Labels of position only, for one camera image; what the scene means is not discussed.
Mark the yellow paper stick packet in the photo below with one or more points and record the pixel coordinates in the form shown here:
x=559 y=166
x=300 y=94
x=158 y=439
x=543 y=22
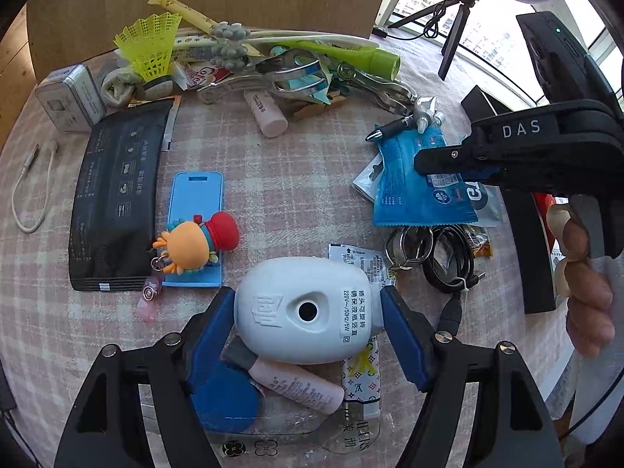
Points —
x=195 y=14

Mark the white patterned tube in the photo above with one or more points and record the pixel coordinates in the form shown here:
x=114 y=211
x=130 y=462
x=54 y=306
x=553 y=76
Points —
x=360 y=380

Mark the blue card holder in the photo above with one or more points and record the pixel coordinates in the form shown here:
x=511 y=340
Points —
x=195 y=195

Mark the black tray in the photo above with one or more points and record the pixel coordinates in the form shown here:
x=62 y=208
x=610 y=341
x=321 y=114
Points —
x=531 y=253

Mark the grey foil sachet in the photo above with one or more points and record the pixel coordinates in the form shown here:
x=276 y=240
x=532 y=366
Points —
x=487 y=207

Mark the blue wipes packet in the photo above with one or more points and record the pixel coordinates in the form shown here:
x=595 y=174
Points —
x=409 y=190

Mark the grey bead massager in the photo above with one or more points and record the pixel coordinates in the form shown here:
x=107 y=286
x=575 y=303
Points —
x=229 y=44

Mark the black foil packet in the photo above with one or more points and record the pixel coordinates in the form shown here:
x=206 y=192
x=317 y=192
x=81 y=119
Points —
x=117 y=195

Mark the black pen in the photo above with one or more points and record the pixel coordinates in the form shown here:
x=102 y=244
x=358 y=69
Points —
x=392 y=129

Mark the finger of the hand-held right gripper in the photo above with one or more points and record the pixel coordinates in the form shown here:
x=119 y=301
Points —
x=453 y=158

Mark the yellow-green shuttlecock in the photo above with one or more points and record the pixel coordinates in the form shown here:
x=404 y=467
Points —
x=151 y=44

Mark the white plug-in repellent device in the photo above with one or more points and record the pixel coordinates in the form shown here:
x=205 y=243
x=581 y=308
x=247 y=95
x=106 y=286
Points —
x=292 y=312

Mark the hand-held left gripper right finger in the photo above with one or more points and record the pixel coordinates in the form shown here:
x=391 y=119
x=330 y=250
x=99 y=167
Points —
x=404 y=336

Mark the green tube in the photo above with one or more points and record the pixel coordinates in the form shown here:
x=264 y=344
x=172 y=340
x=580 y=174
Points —
x=370 y=61

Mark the red snack packet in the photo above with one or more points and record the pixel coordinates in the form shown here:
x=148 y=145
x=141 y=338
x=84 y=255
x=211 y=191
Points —
x=543 y=214

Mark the person's right hand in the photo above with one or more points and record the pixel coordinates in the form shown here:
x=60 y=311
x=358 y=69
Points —
x=587 y=302

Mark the red white coffee sachet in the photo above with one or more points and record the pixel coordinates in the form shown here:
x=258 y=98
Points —
x=204 y=75

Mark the white printed sachet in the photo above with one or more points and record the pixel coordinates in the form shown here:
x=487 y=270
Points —
x=363 y=258

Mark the black tripod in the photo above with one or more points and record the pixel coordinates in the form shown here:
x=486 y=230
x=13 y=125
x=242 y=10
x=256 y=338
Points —
x=451 y=39

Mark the orange snack packet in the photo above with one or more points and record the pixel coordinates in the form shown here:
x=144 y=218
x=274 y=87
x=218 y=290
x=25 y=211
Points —
x=480 y=243

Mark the rolled grey sock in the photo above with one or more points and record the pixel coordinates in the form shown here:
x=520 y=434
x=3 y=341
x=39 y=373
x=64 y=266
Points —
x=117 y=87

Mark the grey tin box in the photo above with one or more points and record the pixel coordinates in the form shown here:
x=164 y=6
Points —
x=68 y=97

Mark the metal tongs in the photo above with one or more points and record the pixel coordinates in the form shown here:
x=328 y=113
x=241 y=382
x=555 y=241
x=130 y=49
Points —
x=287 y=75

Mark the small pink bottle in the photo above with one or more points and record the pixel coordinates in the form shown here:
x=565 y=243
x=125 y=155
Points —
x=268 y=117

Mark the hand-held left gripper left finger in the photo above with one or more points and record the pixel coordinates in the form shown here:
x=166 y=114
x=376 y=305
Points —
x=209 y=331

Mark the white shoehorn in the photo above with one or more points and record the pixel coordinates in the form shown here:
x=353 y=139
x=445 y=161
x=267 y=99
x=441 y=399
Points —
x=312 y=34

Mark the pink tube bottle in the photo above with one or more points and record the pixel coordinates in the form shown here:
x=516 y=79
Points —
x=297 y=385

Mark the wooden clothes peg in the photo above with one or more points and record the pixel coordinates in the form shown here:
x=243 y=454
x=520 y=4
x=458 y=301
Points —
x=317 y=107

